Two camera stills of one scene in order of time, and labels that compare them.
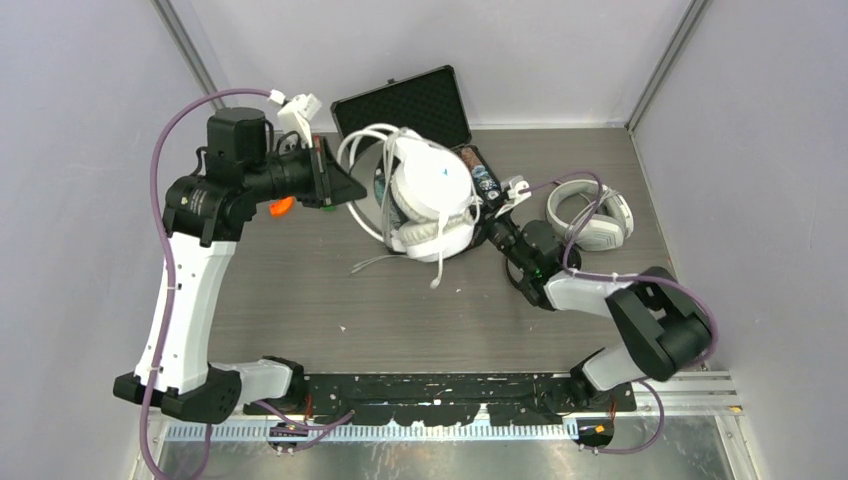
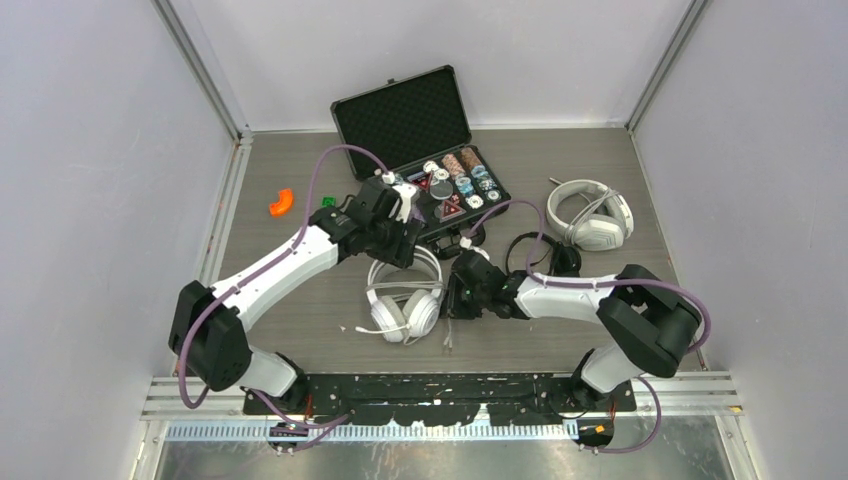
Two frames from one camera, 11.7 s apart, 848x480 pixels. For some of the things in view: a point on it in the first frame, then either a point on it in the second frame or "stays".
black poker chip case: (427, 109) stays
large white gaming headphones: (608, 231) stays
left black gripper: (331, 183) to (400, 252)
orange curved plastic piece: (281, 206) stays
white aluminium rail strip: (372, 433) stays
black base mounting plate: (447, 398) stays
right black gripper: (492, 224) to (453, 306)
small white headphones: (425, 197) to (404, 309)
